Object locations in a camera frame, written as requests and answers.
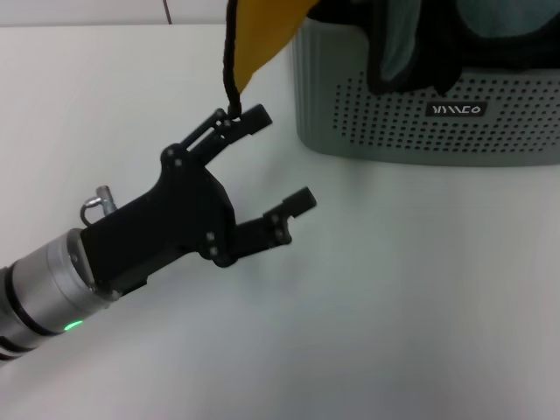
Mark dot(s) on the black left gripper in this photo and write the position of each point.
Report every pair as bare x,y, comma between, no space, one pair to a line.
175,219

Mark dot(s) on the yellow towel with black trim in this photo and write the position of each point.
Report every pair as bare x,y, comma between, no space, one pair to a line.
262,35

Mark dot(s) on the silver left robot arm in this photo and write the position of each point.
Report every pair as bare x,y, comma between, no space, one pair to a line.
48,280

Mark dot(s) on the grey perforated storage box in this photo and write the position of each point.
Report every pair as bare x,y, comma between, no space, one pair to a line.
324,87

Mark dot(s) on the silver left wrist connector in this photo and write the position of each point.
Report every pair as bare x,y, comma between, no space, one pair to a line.
94,201

